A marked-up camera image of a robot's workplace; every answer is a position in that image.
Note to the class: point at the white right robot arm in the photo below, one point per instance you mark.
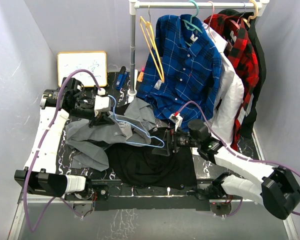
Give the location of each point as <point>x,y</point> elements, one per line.
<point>274,187</point>

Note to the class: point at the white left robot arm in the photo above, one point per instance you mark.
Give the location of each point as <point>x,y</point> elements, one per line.
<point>38,177</point>

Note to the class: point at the orange small object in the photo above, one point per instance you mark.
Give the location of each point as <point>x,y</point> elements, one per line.
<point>140,77</point>

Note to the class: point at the pink hanger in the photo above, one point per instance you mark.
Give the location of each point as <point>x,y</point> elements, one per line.
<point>210,20</point>

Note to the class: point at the teal plastic hanger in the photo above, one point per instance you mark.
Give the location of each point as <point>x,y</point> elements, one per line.
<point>190,25</point>

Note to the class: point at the blue stapler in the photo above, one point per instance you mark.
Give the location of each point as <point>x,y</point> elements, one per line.
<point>121,79</point>

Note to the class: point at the yellow plastic hanger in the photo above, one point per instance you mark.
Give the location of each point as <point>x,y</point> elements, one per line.
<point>149,36</point>

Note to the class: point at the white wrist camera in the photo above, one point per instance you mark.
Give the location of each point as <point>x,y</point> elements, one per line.
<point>176,119</point>
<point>102,102</point>

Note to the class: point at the black shirt on table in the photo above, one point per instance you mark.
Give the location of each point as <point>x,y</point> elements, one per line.
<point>138,166</point>

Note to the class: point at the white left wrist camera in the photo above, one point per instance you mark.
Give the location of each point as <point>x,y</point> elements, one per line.
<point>102,102</point>

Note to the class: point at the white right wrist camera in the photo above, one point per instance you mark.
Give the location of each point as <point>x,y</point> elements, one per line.
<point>176,119</point>

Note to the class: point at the black hanging garment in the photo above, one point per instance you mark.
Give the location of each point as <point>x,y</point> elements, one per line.
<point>258,62</point>

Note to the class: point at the red black plaid shirt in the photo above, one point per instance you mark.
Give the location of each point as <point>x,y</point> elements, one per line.
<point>239,75</point>

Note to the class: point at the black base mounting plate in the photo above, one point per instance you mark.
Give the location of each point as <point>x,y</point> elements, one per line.
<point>116,195</point>

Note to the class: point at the light blue wire hanger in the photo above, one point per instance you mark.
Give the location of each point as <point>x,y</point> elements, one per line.
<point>114,117</point>

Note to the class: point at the yellow framed whiteboard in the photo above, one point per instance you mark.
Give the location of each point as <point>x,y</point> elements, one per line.
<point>93,61</point>

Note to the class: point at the white paper price tag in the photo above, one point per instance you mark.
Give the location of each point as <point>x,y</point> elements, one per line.
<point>126,129</point>

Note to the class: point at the blue plaid shirt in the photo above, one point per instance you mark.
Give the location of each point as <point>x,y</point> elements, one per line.
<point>192,72</point>

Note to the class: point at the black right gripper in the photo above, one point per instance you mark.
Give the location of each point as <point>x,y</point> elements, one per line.
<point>165,150</point>

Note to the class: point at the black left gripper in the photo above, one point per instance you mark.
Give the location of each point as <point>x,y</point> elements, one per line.
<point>102,118</point>

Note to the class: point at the grey shirt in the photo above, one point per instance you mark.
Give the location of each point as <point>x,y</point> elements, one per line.
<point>91,142</point>

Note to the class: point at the metal clothes rack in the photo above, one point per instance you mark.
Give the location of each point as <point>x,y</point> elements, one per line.
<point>258,6</point>

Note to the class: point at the white shirt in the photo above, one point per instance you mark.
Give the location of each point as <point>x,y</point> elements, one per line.
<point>229,95</point>

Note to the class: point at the beige wooden hanger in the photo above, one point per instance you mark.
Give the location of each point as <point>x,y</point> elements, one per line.
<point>252,16</point>

